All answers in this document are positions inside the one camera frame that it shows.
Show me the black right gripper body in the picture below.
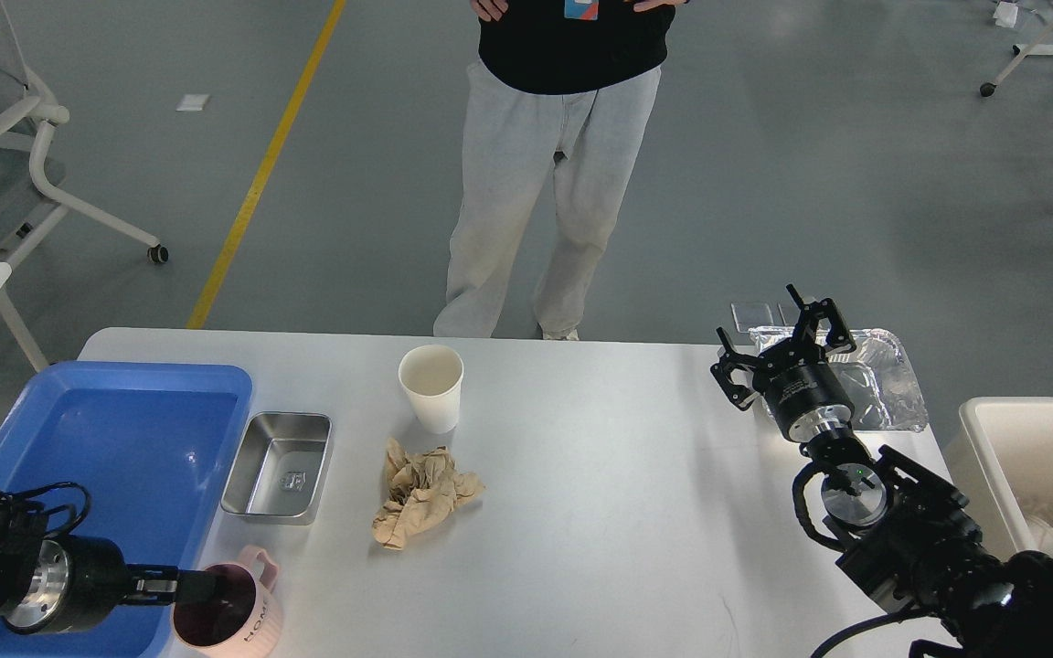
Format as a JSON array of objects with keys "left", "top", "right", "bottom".
[{"left": 750, "top": 356, "right": 854, "bottom": 444}]

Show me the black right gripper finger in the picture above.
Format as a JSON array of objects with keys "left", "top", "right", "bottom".
[
  {"left": 710, "top": 326, "right": 770, "bottom": 411},
  {"left": 786, "top": 284, "right": 857, "bottom": 359}
]

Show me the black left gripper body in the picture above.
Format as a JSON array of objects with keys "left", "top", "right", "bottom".
[{"left": 3, "top": 535, "right": 130, "bottom": 634}]

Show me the pink ceramic mug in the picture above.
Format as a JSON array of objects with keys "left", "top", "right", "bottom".
[{"left": 171, "top": 545, "right": 283, "bottom": 657}]

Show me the stainless steel rectangular container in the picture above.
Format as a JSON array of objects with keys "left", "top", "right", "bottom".
[{"left": 220, "top": 411, "right": 334, "bottom": 525}]

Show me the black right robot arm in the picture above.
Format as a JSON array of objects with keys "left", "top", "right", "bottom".
[{"left": 710, "top": 286, "right": 1053, "bottom": 657}]

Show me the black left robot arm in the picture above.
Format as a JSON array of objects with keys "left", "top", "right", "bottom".
[{"left": 0, "top": 482, "right": 221, "bottom": 634}]

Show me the clear plastic lid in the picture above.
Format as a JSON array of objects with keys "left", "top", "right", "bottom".
[{"left": 730, "top": 302, "right": 798, "bottom": 334}]

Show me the aluminium foil tray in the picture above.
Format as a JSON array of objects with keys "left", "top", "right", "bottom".
[{"left": 748, "top": 325, "right": 931, "bottom": 434}]

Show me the blue plastic tray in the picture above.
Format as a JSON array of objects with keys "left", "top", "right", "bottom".
[{"left": 0, "top": 361, "right": 255, "bottom": 658}]

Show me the white plastic bin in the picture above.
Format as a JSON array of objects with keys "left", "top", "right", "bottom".
[{"left": 941, "top": 397, "right": 1053, "bottom": 559}]

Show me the crumpled brown paper napkin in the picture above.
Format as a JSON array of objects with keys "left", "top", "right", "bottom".
[{"left": 371, "top": 437, "right": 486, "bottom": 551}]

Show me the white paper cup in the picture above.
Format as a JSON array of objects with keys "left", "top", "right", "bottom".
[{"left": 398, "top": 345, "right": 464, "bottom": 434}]

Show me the person in grey trousers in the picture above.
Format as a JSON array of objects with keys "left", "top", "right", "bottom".
[{"left": 433, "top": 1, "right": 678, "bottom": 341}]

